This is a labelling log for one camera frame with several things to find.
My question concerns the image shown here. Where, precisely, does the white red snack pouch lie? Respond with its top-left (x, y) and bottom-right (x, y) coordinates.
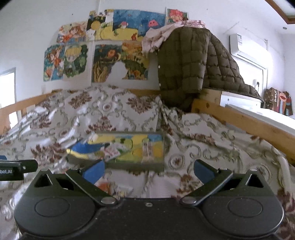
top-left (103, 145), bottom-right (121, 161)

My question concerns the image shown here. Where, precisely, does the clear nougat bar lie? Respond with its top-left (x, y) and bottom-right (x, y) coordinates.
top-left (142, 141), bottom-right (154, 162)

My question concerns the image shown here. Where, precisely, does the floral white bed quilt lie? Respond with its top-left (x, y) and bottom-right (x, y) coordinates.
top-left (1, 85), bottom-right (294, 239)

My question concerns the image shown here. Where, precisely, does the grey shallow tray box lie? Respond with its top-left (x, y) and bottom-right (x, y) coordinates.
top-left (66, 131), bottom-right (165, 172)

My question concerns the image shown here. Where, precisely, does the colourful drawing tray liner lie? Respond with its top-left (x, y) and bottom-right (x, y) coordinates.
top-left (66, 133), bottom-right (164, 164)

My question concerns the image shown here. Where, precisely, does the brown printed bag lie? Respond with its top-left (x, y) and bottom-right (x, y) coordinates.
top-left (263, 88), bottom-right (293, 116)

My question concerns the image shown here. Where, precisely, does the anime poster lower left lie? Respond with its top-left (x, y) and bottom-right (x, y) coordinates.
top-left (43, 44), bottom-right (89, 82)

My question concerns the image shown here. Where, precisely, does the anime poster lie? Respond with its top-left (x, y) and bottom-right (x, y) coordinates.
top-left (43, 44), bottom-right (89, 82)
top-left (56, 21), bottom-right (87, 44)

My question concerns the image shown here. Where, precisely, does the olive quilted puffer jacket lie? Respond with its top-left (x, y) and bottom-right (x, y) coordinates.
top-left (157, 27), bottom-right (262, 111)

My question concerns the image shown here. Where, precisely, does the white air conditioner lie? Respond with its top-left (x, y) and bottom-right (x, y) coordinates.
top-left (230, 33), bottom-right (267, 63)

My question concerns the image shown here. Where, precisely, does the anime poster upper left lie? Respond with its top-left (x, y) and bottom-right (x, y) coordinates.
top-left (56, 21), bottom-right (87, 44)

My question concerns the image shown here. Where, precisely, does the pink floral cloth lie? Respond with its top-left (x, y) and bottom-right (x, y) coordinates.
top-left (141, 20), bottom-right (206, 56)

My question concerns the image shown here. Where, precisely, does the yellow blue poster top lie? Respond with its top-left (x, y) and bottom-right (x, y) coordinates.
top-left (86, 9), bottom-right (166, 41)

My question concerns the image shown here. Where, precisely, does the small flower poster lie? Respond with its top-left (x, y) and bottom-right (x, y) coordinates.
top-left (166, 8), bottom-right (188, 25)

